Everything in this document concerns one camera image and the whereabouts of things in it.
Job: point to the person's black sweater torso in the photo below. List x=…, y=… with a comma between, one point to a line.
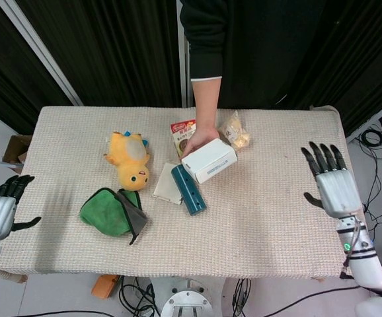
x=253, y=49

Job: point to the brown cardboard box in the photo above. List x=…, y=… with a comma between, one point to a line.
x=14, y=150

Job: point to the clear bag of snacks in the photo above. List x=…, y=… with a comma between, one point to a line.
x=237, y=132

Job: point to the white slanted frame bar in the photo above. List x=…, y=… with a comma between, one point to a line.
x=42, y=53

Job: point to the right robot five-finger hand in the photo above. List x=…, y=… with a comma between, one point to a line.
x=338, y=191

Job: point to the flat white card pouch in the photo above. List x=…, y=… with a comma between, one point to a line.
x=164, y=185

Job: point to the green and grey cloth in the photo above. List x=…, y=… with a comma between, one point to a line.
x=103, y=213

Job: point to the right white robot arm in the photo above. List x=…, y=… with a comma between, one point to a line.
x=366, y=264

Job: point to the yellow plush toy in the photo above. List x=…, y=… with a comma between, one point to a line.
x=129, y=158

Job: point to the red printed snack packet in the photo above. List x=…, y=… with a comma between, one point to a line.
x=181, y=132

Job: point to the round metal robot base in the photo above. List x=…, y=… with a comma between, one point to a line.
x=187, y=297

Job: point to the teal cylindrical case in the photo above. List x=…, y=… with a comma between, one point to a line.
x=191, y=195

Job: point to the white rectangular carton box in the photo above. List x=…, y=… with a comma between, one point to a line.
x=211, y=162

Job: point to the beige woven tablecloth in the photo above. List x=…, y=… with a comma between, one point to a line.
x=227, y=244

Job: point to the person's bare forearm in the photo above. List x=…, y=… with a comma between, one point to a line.
x=207, y=105

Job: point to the black curtain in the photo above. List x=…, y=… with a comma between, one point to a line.
x=359, y=49
x=111, y=49

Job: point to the person's bare hand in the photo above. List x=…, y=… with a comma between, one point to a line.
x=202, y=138

